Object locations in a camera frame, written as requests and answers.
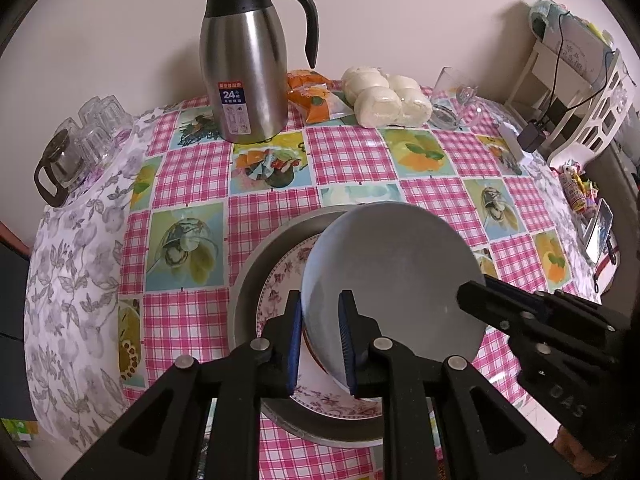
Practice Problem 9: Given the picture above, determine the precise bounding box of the grey floral cloth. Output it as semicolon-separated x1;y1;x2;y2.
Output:
24;105;607;457

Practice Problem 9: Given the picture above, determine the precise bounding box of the white square bowl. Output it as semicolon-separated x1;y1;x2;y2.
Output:
300;203;487;397

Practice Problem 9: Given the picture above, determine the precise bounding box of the floral rimmed round plate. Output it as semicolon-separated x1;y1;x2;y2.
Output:
255;234;385;419

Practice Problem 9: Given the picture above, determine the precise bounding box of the colourful candy packet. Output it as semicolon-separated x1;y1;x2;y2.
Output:
560;162;589;212

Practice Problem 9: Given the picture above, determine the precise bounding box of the green box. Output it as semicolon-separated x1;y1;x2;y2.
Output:
0;417;39;449

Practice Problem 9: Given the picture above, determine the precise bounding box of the glass teapot with black handle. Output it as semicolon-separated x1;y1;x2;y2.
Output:
34;129;87;208

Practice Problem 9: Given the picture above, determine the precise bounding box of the bag of steamed buns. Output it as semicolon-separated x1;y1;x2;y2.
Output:
341;65;434;129

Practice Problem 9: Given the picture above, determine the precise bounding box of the pale printed package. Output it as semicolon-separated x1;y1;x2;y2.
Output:
530;0;619;81

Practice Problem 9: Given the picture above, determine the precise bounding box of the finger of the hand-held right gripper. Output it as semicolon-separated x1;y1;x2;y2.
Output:
484;277;629;334
457;281;622;372

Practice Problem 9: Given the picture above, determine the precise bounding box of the white plastic rack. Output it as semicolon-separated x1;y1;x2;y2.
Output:
504;0;637;167

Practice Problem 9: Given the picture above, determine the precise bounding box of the black cable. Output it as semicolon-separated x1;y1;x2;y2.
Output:
546;7;622;127

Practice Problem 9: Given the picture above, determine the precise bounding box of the clear glass mug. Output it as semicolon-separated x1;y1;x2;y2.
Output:
430;66;484;131

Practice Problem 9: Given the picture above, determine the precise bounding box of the dark cabinet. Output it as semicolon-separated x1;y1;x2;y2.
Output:
0;224;36;411

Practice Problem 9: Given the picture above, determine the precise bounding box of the black charger adapter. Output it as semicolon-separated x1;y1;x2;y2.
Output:
517;119;554;153

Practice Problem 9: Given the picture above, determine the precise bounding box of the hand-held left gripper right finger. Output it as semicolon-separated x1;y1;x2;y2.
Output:
339;289;571;480

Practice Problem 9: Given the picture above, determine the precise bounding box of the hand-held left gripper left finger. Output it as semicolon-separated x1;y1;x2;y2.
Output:
62;290;304;480

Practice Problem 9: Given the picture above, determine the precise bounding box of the white plastic block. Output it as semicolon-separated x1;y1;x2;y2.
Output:
497;125;534;165

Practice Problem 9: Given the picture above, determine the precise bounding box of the orange snack packet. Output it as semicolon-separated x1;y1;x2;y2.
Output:
286;69;352;125

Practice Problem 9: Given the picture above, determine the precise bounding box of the stainless steel thermos jug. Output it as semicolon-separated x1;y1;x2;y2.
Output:
193;0;320;145

